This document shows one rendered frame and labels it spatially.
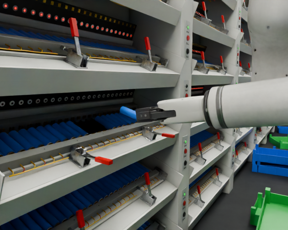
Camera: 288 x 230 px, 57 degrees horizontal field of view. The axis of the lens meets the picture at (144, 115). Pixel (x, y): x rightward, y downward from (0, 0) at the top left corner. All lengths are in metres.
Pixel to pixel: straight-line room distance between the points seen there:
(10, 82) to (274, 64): 0.48
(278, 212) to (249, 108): 0.92
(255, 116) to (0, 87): 0.40
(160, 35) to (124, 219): 0.58
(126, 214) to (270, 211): 0.78
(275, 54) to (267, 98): 0.12
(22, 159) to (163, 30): 0.61
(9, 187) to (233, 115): 0.39
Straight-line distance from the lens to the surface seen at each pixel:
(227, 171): 1.63
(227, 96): 0.50
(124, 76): 0.62
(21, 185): 0.48
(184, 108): 0.52
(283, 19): 0.51
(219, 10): 1.61
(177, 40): 0.89
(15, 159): 0.49
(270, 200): 1.40
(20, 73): 0.44
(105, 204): 0.72
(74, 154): 0.55
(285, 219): 1.34
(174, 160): 0.92
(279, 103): 0.49
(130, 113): 0.63
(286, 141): 3.18
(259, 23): 0.51
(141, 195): 0.82
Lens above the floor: 0.66
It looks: 8 degrees down
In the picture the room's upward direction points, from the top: straight up
